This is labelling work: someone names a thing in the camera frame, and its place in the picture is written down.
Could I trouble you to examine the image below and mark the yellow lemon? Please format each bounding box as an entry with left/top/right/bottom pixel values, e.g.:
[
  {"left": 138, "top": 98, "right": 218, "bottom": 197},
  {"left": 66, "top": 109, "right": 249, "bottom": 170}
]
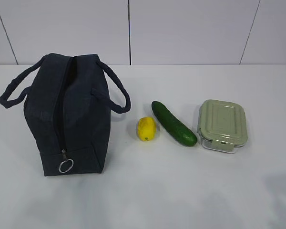
[{"left": 137, "top": 117, "right": 157, "bottom": 141}]

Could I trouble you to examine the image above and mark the green cucumber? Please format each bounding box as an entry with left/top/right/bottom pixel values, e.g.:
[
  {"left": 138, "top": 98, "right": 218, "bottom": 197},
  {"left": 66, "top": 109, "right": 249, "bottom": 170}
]
[{"left": 151, "top": 101, "right": 197, "bottom": 147}]

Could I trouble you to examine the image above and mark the dark navy lunch bag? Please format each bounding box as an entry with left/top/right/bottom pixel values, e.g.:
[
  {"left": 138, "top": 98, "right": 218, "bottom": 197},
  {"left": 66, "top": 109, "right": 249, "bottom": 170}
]
[{"left": 0, "top": 53, "right": 131, "bottom": 177}]

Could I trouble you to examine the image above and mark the glass container green lid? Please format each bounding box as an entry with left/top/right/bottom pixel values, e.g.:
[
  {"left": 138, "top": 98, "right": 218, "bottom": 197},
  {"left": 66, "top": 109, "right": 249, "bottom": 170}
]
[{"left": 197, "top": 99, "right": 248, "bottom": 154}]

